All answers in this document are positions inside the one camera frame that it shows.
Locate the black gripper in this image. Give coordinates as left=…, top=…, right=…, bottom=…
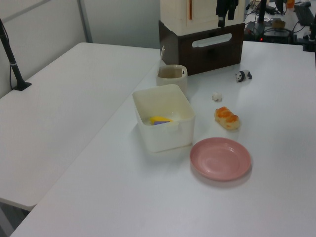
left=216, top=0, right=239, bottom=28

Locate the cream trash can with lid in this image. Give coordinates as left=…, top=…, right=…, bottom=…
left=155, top=45, right=189, bottom=96

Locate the black monitor stand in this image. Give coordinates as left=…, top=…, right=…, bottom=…
left=246, top=0, right=292, bottom=41

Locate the white microwave oven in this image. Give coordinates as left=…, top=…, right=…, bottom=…
left=158, top=20, right=246, bottom=77

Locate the brown cardboard item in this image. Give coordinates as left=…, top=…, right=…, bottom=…
left=271, top=19, right=286, bottom=29

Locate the panda figurine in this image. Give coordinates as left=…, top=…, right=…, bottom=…
left=234, top=70, right=253, bottom=83

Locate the black keyboard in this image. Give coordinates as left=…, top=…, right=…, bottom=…
left=293, top=4, right=316, bottom=26

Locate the toy bread loaf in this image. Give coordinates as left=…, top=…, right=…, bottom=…
left=214, top=106, right=241, bottom=130

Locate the yellow toy banana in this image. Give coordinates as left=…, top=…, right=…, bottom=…
left=149, top=116, right=174, bottom=124

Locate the cream plastic storage bin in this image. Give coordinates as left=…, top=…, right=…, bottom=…
left=132, top=83, right=196, bottom=153

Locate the pink plate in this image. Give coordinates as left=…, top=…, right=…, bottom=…
left=189, top=137, right=253, bottom=182

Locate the cream plastic box with handles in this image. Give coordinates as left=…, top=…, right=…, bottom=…
left=159, top=0, right=246, bottom=36

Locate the black clamp mount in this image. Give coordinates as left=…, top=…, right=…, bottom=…
left=302, top=21, right=316, bottom=53

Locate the black camera stand pole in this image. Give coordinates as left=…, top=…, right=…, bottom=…
left=0, top=18, right=33, bottom=92

